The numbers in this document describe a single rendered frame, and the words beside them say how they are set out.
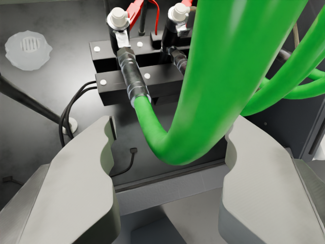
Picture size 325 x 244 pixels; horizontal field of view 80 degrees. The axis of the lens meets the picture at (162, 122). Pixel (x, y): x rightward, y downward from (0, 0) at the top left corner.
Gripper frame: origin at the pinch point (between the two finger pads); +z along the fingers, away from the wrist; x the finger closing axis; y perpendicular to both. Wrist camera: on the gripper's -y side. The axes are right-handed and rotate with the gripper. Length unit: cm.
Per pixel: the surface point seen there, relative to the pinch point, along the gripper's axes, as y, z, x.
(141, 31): 0.6, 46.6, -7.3
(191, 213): 112, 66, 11
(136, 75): -0.1, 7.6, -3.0
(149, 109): 1.1, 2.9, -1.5
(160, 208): 106, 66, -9
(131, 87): 0.4, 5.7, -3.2
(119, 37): -2.5, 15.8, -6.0
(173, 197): 23.9, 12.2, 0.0
